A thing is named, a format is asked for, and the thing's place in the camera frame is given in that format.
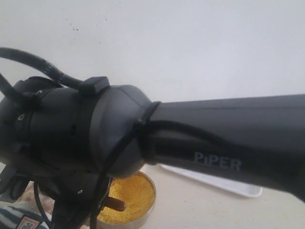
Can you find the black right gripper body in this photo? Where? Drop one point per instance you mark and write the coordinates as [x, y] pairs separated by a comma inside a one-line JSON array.
[[78, 194]]

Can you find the dark red wooden spoon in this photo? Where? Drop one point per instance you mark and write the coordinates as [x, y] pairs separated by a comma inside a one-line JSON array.
[[115, 204]]

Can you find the plush teddy bear striped sweater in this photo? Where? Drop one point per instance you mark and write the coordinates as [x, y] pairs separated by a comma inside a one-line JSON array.
[[22, 214]]

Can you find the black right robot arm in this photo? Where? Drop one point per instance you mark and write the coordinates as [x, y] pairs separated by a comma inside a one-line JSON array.
[[72, 138]]

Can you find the metal bowl of yellow grain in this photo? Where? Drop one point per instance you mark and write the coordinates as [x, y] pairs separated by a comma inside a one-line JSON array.
[[138, 193]]

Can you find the white rectangular plastic tray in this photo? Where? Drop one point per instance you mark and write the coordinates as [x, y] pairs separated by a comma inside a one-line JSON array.
[[242, 189]]

